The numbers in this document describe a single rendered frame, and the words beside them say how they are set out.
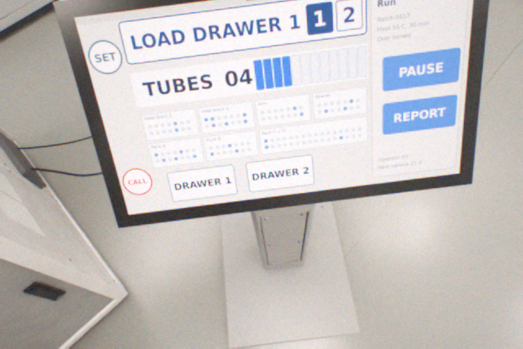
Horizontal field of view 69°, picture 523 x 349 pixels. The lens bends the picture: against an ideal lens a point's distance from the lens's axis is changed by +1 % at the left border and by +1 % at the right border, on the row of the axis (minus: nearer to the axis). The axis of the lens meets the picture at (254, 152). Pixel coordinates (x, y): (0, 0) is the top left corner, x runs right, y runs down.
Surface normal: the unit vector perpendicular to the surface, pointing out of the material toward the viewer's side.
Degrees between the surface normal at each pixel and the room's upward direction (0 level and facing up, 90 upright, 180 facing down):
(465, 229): 0
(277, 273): 0
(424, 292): 0
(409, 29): 50
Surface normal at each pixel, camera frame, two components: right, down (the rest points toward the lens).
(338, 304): -0.07, -0.44
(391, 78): 0.04, 0.36
